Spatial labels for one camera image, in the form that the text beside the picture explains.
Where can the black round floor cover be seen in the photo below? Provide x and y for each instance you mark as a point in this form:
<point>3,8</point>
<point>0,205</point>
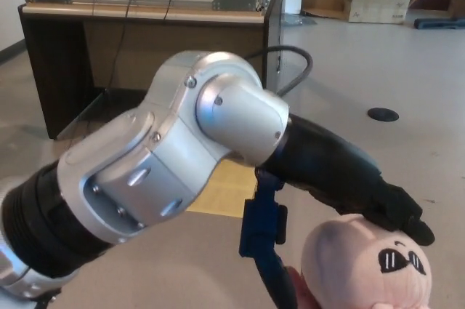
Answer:
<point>382,114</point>

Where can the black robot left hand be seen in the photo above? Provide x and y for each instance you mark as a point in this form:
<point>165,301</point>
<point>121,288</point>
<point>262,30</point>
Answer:
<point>327,163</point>

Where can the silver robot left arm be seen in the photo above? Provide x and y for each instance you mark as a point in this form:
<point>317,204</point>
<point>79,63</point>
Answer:
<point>163,156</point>

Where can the yellow paper sheet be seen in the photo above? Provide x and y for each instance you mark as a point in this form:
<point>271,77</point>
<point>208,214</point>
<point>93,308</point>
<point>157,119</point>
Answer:
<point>232,192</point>

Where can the open cardboard box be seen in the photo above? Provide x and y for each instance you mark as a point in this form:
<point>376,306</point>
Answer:
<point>378,5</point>

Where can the person's bare hand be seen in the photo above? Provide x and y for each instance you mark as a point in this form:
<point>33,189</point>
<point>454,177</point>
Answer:
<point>303,287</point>

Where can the flat cardboard sheet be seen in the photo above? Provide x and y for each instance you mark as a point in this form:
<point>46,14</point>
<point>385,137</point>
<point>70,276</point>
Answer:
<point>323,13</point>

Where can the black desk with wooden top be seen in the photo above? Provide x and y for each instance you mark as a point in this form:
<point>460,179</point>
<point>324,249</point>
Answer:
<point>145,43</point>

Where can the blue foam piece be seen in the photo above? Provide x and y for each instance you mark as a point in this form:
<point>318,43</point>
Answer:
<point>437,23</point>

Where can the pink plush dumpling with sunglasses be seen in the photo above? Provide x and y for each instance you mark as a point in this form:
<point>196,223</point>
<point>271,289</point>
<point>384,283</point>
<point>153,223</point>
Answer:
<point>348,265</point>

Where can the small brown cardboard box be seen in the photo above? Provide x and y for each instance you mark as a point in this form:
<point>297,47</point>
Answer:
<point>458,4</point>

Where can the clear plastic bag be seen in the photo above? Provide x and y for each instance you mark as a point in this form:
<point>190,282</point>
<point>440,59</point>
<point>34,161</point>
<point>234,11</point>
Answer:
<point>296,20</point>

